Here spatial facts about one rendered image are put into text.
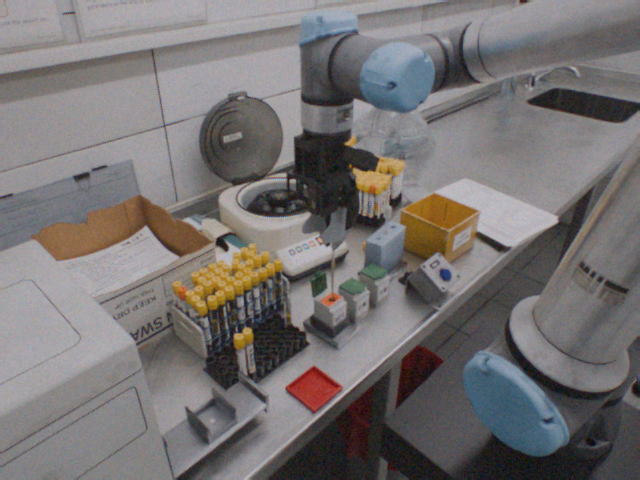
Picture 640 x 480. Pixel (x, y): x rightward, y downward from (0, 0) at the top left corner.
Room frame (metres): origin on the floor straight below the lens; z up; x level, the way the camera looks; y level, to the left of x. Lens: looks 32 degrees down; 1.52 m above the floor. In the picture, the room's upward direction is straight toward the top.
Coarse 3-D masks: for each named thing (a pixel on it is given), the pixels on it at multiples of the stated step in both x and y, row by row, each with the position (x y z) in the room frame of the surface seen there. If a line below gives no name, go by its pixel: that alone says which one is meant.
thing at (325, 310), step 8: (320, 296) 0.70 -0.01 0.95; (328, 296) 0.70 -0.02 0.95; (336, 296) 0.70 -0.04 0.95; (320, 304) 0.69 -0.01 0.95; (328, 304) 0.68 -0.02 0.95; (336, 304) 0.69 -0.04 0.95; (344, 304) 0.69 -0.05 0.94; (320, 312) 0.68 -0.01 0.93; (328, 312) 0.67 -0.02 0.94; (336, 312) 0.67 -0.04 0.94; (344, 312) 0.69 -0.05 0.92; (328, 320) 0.67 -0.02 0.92; (336, 320) 0.67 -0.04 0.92
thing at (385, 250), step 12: (384, 228) 0.91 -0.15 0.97; (396, 228) 0.91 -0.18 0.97; (372, 240) 0.86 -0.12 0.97; (384, 240) 0.86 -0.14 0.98; (396, 240) 0.88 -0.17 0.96; (372, 252) 0.85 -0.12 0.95; (384, 252) 0.84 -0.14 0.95; (396, 252) 0.89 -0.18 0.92; (384, 264) 0.85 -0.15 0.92; (396, 264) 0.89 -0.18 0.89
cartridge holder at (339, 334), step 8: (304, 320) 0.71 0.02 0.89; (312, 320) 0.69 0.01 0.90; (320, 320) 0.68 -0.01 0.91; (344, 320) 0.68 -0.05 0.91; (312, 328) 0.69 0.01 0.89; (320, 328) 0.68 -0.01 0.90; (328, 328) 0.67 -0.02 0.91; (336, 328) 0.67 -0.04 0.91; (344, 328) 0.68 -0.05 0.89; (352, 328) 0.69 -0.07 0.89; (320, 336) 0.67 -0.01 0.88; (328, 336) 0.66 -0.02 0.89; (336, 336) 0.66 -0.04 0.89; (344, 336) 0.66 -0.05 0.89; (352, 336) 0.68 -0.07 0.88; (336, 344) 0.65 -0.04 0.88
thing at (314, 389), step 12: (312, 372) 0.59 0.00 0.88; (288, 384) 0.56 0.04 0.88; (300, 384) 0.56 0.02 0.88; (312, 384) 0.56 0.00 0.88; (324, 384) 0.56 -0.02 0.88; (336, 384) 0.56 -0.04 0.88; (300, 396) 0.53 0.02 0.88; (312, 396) 0.54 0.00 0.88; (324, 396) 0.54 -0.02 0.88; (312, 408) 0.51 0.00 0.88
